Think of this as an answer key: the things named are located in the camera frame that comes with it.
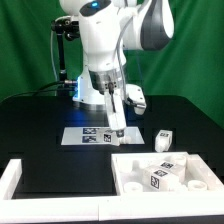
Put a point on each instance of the white U-shaped fence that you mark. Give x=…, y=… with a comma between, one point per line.
x=101, y=208

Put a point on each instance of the white marker sheet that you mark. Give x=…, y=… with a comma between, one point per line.
x=87, y=135

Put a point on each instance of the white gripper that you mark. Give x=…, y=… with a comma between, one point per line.
x=115, y=113

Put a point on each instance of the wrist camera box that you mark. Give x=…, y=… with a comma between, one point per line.
x=135, y=98

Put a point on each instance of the white square tabletop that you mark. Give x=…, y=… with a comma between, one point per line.
x=127, y=172

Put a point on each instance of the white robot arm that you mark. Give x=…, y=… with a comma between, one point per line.
x=107, y=29

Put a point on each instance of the black camera stand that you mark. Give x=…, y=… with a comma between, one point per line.
x=63, y=28

